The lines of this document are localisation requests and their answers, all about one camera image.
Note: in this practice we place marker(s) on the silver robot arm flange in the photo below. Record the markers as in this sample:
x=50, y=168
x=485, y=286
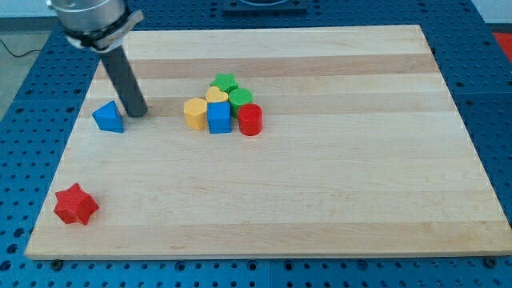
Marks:
x=98, y=25

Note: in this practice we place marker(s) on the light wooden board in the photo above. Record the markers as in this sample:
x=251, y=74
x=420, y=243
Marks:
x=362, y=154

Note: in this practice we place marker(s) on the red cylinder block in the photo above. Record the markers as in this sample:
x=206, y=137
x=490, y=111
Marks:
x=250, y=119

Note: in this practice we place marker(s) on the blue cube block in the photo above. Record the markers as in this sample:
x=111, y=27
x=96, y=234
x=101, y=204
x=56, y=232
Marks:
x=218, y=117

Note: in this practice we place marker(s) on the green cylinder block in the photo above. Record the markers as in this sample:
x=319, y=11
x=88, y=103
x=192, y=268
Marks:
x=238, y=98

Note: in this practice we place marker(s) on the yellow heart block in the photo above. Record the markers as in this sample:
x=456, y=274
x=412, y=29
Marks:
x=214, y=94

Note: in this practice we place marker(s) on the yellow hexagon block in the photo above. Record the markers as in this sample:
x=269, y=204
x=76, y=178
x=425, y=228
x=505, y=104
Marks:
x=195, y=113

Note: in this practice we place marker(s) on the green star block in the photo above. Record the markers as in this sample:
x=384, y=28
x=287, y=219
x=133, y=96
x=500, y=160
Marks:
x=225, y=82

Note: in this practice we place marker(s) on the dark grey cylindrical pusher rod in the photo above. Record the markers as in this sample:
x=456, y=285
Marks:
x=119, y=70

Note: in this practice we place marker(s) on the blue triangle block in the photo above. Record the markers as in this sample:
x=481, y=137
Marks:
x=108, y=118

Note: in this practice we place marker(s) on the red star block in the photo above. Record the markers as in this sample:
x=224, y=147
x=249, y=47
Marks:
x=75, y=205

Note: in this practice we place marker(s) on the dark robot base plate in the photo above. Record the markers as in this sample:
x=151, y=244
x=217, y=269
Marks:
x=263, y=6

